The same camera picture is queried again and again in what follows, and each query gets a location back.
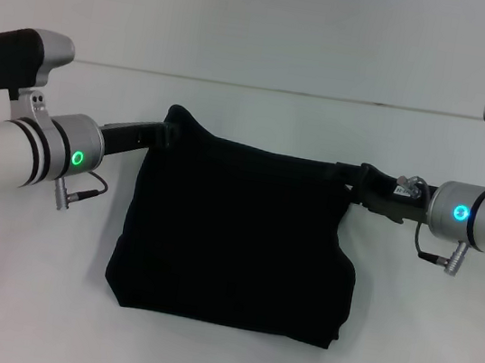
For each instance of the silver left camera mount bracket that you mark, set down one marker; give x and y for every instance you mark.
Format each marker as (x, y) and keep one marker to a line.
(32, 106)

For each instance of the black shirt with white print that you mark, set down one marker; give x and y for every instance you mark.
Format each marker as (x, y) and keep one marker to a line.
(238, 240)

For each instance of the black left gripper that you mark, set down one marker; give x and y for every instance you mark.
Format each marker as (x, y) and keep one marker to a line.
(130, 139)

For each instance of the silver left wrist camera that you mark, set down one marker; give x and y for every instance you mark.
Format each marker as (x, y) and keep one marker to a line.
(14, 56)

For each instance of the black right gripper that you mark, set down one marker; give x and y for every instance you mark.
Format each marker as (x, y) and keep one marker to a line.
(386, 194)

